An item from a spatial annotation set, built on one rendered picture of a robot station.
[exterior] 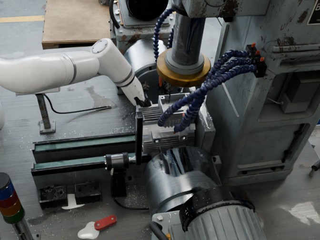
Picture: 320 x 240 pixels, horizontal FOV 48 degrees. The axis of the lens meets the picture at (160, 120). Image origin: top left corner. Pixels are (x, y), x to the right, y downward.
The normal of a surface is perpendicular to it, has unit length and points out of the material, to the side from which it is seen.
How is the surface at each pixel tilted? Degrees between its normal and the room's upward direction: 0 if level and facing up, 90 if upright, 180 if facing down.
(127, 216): 0
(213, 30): 0
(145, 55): 17
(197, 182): 6
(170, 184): 32
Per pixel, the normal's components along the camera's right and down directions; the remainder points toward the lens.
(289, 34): 0.19, 0.73
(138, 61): -0.52, -0.49
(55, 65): 0.83, -0.30
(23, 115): 0.07, -0.68
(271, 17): -0.98, 0.10
